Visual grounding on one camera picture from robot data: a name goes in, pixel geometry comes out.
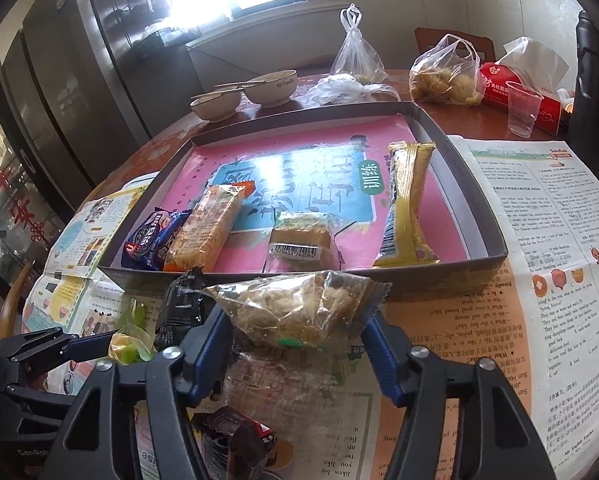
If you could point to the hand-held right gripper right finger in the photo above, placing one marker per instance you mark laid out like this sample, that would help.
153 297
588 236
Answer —
384 360

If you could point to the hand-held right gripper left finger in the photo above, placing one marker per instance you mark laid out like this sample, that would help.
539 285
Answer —
204 355

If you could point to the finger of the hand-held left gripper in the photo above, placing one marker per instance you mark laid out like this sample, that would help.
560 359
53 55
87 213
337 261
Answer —
44 395
92 344

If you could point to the green and yellow snack packet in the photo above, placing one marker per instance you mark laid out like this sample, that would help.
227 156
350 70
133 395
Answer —
129 345

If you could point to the black snack packet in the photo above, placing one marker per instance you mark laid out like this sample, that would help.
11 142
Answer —
179 305

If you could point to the brown chocolate bar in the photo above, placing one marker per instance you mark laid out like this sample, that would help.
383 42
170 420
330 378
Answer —
229 440

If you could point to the grey cardboard box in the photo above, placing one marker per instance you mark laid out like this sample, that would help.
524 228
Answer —
299 282

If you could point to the blue cookie packet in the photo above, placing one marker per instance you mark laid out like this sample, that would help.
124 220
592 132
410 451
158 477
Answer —
149 242

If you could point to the orange cracker packet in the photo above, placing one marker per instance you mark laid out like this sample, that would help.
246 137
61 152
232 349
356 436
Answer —
207 230

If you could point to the small yellow cake packet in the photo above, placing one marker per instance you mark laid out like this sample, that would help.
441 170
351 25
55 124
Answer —
302 240

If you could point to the long yellow snack packet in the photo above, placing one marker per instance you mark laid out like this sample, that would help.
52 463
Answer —
407 205

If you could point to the wooden chair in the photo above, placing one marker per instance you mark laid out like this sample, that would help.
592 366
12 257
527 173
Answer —
12 305
484 47

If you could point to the colourful picture newspaper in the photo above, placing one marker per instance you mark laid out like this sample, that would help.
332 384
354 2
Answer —
79 240

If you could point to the newspaper with orange panel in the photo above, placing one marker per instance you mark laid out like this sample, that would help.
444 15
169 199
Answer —
504 260

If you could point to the red knot decoration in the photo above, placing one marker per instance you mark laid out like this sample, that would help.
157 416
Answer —
17 200

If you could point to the pink workbook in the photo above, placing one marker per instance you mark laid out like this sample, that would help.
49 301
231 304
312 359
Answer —
299 150

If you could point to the small beige bowl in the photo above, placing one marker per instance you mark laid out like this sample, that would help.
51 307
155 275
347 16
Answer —
214 109

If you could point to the grey refrigerator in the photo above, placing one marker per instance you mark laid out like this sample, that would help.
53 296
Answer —
69 85

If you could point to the wooden chopstick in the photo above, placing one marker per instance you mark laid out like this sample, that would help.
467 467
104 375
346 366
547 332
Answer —
244 82
214 93

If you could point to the large beige bowl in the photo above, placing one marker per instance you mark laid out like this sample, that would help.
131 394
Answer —
270 91

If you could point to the crumpled clear plastic bag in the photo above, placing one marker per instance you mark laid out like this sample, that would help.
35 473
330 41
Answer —
339 91

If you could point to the clear plastic cup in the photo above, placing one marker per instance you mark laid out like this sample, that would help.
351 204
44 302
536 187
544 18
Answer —
523 112

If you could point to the plastic bag of food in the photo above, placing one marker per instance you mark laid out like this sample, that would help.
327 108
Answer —
444 82

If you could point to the red tissue pack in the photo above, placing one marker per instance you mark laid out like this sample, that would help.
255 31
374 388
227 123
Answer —
497 85

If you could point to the tall clear plastic bag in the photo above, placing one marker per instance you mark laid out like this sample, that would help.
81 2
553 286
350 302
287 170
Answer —
357 57

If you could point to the white radiator cover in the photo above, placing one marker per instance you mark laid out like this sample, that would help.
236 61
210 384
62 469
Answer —
269 45

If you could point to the wooden chair back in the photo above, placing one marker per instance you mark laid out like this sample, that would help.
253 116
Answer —
484 47

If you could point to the black thermos bottle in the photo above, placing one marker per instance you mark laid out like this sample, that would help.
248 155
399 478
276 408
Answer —
597 100

